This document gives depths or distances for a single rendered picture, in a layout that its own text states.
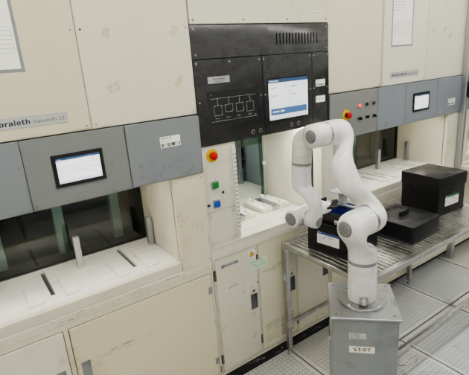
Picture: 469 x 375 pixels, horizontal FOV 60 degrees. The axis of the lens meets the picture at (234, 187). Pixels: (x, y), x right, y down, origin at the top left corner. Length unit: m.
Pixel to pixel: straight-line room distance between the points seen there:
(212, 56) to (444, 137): 2.22
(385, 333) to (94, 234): 1.51
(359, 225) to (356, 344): 0.52
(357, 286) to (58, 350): 1.30
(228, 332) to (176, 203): 0.86
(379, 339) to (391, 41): 1.86
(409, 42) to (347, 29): 0.61
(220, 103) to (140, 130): 0.43
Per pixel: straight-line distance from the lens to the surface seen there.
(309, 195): 1.88
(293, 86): 2.30
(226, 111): 2.03
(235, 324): 2.44
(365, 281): 1.80
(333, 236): 2.20
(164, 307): 2.13
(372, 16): 2.81
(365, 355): 1.91
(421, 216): 2.57
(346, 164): 1.70
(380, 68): 2.88
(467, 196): 4.16
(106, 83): 1.77
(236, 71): 2.06
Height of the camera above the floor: 1.78
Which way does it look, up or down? 17 degrees down
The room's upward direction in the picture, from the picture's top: 4 degrees counter-clockwise
